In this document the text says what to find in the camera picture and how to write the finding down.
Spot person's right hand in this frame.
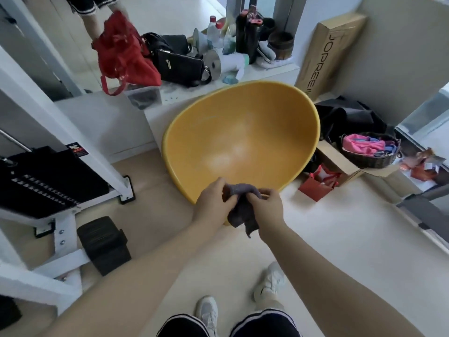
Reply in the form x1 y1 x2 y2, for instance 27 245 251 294
245 187 285 238

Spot person's left hand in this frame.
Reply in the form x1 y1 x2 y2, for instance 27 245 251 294
194 177 234 228

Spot grey cleaning cloth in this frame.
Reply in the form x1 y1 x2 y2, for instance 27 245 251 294
222 183 263 239

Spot person's left forearm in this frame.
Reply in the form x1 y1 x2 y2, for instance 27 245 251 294
41 217 220 337

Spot person's right forearm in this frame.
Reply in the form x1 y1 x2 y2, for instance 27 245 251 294
258 223 428 337

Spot large yellow bowl-shaped seat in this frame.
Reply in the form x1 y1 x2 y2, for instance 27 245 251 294
162 81 321 227

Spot red paper gift bag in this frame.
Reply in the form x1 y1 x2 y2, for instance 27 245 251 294
298 165 341 202

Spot white right sneaker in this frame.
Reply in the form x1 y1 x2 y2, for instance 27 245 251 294
253 262 287 302

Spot white sneaker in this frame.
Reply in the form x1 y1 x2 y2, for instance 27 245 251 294
195 295 219 337
253 262 287 302

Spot open brown cardboard box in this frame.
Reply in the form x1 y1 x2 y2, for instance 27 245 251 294
316 139 401 187

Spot white power strip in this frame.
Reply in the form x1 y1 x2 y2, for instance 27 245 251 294
161 90 185 103

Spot clear bag with black contents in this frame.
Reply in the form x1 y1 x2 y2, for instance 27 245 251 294
127 87 163 110

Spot silver round disc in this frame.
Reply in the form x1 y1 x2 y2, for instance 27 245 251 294
203 50 222 80

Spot white left sneaker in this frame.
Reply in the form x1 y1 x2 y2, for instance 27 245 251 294
195 295 219 337

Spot white roll with green end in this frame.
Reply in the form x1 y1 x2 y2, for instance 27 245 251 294
220 53 250 73

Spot black shorts with white stripes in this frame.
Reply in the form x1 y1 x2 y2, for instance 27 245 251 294
156 308 302 337

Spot pink and blue clothes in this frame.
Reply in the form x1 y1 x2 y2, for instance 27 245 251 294
342 134 398 158

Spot dark wicker basket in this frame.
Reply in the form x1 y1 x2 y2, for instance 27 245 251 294
339 132 402 169

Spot black fabric bag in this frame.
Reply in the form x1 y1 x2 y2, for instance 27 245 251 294
315 95 397 146

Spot black leather handbag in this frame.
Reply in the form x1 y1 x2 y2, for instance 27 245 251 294
141 32 212 87

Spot white shoes pair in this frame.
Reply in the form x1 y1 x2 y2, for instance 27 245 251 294
255 41 293 69

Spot white cone-shaped horn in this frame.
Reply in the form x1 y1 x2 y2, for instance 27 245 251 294
192 28 212 55

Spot black tall bottle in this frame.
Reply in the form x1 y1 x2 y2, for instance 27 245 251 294
235 10 249 54
244 14 264 65

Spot clear plastic water bottle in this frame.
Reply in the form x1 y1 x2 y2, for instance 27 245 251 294
206 15 225 55

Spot brown wooden bowl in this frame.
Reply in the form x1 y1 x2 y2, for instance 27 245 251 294
267 31 295 61

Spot long brown cardboard box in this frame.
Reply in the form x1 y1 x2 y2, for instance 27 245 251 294
294 12 368 102

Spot red fabric bag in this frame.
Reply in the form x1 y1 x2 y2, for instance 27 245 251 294
91 10 163 96

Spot black weight stack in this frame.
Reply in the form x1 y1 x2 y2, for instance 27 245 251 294
0 146 110 219

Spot red crumpled packaging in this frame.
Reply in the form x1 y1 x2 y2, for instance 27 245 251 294
401 148 445 182

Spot white gym machine frame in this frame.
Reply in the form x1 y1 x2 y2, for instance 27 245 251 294
0 0 135 306

